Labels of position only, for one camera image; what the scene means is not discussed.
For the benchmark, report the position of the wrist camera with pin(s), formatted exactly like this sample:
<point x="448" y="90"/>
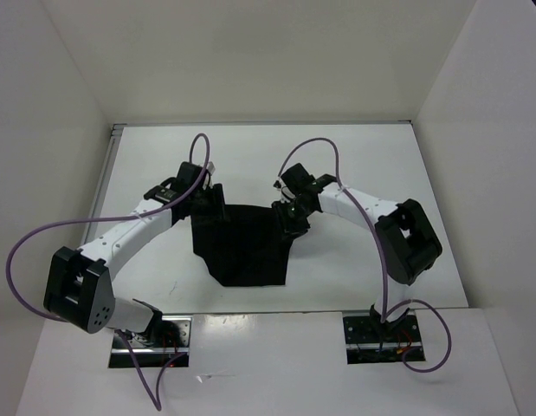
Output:
<point x="285" y="195"/>
<point x="210" y="169"/>

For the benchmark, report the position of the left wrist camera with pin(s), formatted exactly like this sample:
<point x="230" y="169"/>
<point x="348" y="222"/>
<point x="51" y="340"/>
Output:
<point x="210" y="169"/>

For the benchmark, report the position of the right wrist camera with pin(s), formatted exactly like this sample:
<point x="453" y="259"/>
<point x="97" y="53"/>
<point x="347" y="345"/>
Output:
<point x="285" y="195"/>

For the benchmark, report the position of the black skirt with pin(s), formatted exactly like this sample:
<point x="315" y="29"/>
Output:
<point x="245" y="247"/>

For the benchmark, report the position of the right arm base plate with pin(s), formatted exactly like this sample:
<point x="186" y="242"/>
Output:
<point x="368" y="343"/>

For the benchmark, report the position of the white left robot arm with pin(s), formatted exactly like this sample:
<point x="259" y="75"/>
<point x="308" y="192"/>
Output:
<point x="80" y="281"/>

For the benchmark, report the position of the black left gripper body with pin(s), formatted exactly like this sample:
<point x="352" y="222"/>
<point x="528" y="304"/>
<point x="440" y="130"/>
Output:
<point x="203" y="197"/>

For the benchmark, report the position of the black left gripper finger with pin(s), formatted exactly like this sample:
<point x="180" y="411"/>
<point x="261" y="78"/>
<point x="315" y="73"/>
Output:
<point x="200" y="212"/>
<point x="217" y="202"/>

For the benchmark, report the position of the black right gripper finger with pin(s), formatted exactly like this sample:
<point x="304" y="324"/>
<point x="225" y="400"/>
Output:
<point x="281" y="210"/>
<point x="295" y="227"/>

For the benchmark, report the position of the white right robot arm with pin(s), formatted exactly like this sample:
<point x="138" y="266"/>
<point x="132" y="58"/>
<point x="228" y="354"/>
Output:
<point x="405" y="239"/>

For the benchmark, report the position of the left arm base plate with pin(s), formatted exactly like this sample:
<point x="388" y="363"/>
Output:
<point x="170" y="346"/>

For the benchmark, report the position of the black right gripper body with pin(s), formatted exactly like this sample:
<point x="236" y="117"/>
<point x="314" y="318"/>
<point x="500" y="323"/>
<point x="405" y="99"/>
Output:
<point x="297" y="210"/>

